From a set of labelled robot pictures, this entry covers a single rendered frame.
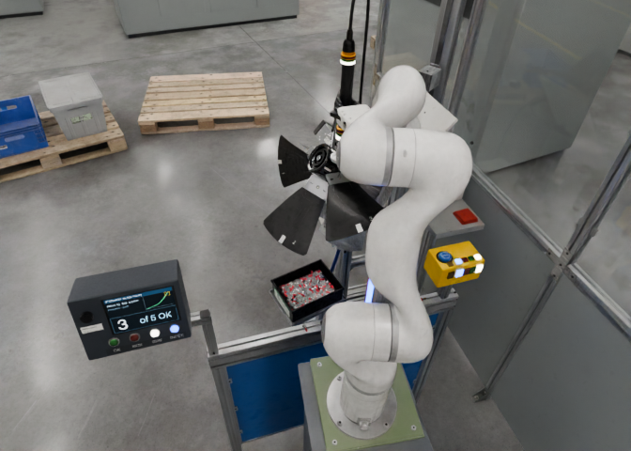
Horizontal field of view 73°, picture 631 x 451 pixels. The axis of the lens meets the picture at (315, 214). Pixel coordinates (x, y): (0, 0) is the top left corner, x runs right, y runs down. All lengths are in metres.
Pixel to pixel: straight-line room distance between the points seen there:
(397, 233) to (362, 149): 0.16
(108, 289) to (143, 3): 5.84
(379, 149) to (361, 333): 0.38
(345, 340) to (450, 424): 1.54
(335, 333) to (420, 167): 0.38
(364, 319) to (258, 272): 1.96
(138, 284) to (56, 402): 1.51
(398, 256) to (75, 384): 2.10
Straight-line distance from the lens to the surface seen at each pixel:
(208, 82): 4.91
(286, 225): 1.64
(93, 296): 1.18
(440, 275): 1.46
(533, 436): 2.28
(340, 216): 1.42
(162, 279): 1.16
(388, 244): 0.77
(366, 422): 1.22
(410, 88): 0.79
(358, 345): 0.90
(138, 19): 6.82
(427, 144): 0.72
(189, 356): 2.51
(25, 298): 3.13
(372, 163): 0.70
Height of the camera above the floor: 2.09
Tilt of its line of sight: 41 degrees down
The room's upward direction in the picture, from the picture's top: 2 degrees clockwise
